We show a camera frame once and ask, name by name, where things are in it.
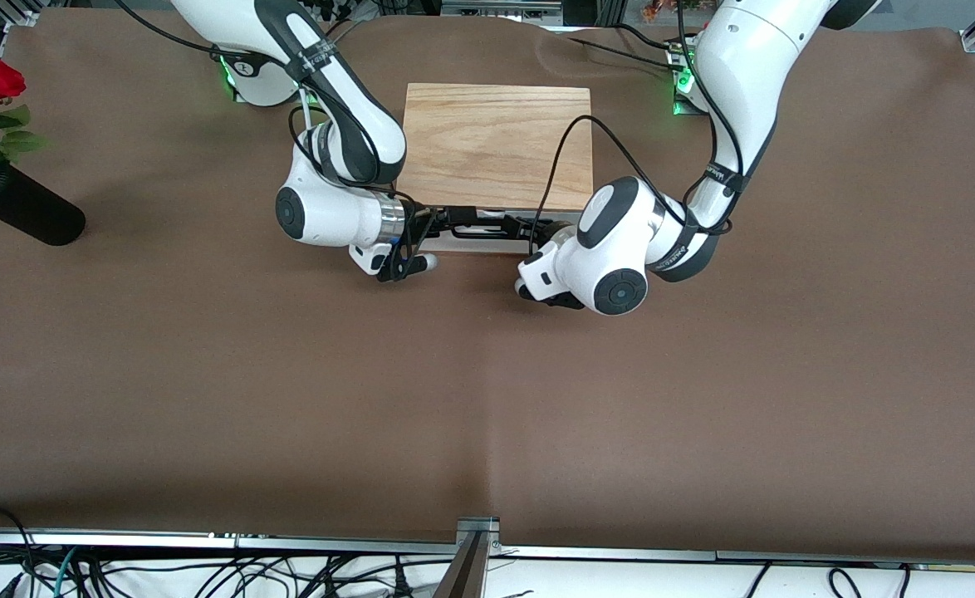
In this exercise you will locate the aluminium table edge rail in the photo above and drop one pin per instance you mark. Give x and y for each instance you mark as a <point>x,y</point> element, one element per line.
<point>164,541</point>

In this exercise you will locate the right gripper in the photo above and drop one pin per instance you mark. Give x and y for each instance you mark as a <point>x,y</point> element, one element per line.
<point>423,224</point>

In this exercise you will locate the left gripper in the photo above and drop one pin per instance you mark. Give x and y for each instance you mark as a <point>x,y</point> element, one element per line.
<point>540,229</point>

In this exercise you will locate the brown table cover sheet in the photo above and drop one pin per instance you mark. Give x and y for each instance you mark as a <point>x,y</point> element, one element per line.
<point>205,374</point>

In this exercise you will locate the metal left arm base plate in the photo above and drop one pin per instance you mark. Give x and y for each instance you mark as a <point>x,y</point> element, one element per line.
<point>680,104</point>

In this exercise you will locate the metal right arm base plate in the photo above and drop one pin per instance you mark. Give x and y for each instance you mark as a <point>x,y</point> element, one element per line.
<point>237,93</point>

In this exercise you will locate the black cylindrical vase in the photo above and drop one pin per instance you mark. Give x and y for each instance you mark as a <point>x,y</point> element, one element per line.
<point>26,208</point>

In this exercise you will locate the wooden drawer with white front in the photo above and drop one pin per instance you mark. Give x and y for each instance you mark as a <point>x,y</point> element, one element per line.
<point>487,246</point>

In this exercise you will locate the wooden drawer cabinet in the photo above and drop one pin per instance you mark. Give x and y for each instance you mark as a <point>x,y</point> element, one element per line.
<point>496,141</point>

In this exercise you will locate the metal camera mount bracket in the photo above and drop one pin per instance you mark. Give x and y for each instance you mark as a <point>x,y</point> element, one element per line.
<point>472,565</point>

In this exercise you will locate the aluminium frame rack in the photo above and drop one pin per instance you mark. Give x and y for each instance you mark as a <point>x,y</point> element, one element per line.
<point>500,8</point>

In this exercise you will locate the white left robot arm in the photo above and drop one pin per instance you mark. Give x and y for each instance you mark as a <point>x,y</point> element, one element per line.
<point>745,66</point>

